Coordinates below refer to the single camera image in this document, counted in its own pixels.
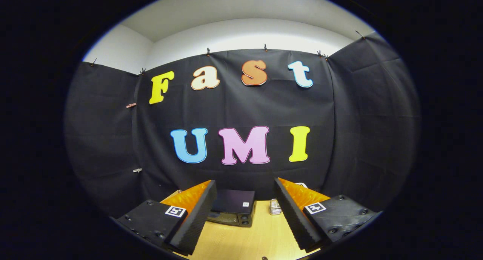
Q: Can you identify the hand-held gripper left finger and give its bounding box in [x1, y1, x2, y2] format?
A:
[115, 180, 218, 256]

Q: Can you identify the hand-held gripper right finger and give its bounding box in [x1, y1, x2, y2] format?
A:
[274, 177, 381, 253]

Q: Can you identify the row of black cloth clips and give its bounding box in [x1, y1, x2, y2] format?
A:
[90, 30, 366, 76]

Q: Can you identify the black toaster oven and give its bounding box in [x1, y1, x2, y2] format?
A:
[207, 189, 256, 228]

